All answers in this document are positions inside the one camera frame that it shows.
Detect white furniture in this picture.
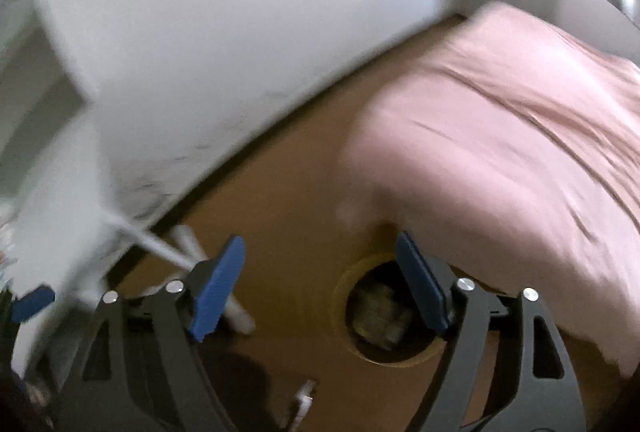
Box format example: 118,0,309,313
0,0,117,380

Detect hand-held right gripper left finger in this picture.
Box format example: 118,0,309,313
55,235,247,432

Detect black round bin gold rim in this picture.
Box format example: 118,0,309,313
332,253,453,366

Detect small silver foil wrapper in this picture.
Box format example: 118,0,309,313
291,379,319,429

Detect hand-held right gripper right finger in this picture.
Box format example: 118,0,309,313
396,231,589,432

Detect crumpled brown paper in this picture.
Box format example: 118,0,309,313
350,282,413,349

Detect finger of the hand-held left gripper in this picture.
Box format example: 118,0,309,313
11,284,57,324

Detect white cables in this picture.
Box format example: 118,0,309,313
107,216,257,334

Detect pink bed blanket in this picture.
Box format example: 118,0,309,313
340,1,640,378

